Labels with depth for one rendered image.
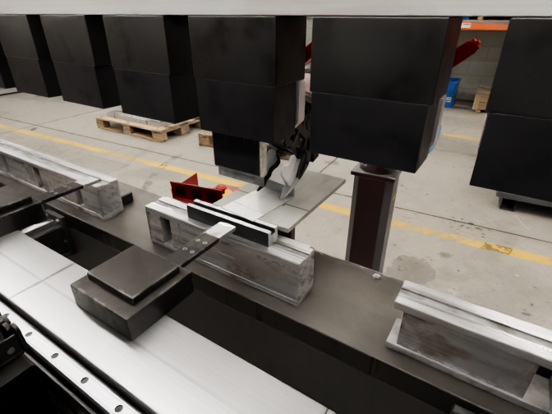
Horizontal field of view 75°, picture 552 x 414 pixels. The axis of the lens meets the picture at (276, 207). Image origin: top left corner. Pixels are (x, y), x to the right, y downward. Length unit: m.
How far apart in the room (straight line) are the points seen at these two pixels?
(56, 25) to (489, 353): 0.91
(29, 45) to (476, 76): 6.70
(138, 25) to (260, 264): 0.45
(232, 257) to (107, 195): 0.42
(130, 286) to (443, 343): 0.44
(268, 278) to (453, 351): 0.32
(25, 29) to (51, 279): 0.55
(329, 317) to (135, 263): 0.34
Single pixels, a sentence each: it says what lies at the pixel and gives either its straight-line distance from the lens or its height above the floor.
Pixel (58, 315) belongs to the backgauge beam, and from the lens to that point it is 0.58.
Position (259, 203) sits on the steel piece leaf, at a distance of 0.73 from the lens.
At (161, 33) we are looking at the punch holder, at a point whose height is 1.32.
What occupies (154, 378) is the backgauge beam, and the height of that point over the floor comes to 0.98.
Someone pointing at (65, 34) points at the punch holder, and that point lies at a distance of 0.86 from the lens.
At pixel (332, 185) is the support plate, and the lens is 0.83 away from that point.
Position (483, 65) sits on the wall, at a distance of 7.12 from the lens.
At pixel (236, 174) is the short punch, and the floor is 1.09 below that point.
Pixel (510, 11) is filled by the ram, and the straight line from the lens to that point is 0.42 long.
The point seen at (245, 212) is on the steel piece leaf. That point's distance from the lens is 0.70.
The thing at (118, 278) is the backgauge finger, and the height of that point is 1.03.
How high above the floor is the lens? 1.34
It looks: 28 degrees down
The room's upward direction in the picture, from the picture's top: straight up
